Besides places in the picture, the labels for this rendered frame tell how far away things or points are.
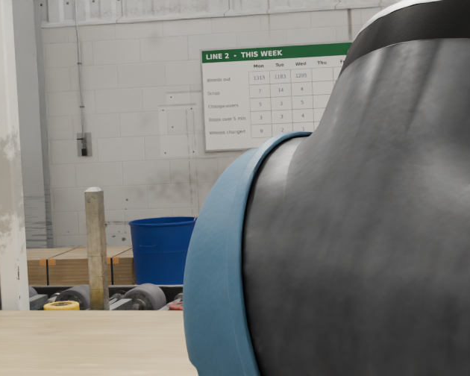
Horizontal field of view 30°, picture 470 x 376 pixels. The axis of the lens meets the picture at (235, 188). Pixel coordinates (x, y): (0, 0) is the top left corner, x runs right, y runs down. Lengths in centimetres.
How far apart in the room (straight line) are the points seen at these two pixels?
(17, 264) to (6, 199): 15
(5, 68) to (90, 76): 623
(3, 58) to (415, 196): 188
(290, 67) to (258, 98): 40
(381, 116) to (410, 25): 3
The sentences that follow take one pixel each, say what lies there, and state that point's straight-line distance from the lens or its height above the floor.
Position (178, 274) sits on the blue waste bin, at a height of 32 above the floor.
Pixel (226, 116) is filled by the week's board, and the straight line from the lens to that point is 797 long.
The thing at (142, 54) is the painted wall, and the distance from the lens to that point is 817.
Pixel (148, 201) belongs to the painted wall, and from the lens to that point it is 814.
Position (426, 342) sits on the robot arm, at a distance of 19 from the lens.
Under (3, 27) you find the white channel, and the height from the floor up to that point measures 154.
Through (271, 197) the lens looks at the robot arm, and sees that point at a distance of 24.
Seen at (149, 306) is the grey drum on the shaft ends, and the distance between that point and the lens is 251.
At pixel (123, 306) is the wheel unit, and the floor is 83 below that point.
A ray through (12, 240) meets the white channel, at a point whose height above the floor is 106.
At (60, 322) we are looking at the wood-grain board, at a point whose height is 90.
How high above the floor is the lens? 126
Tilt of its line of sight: 3 degrees down
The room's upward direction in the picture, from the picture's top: 3 degrees counter-clockwise
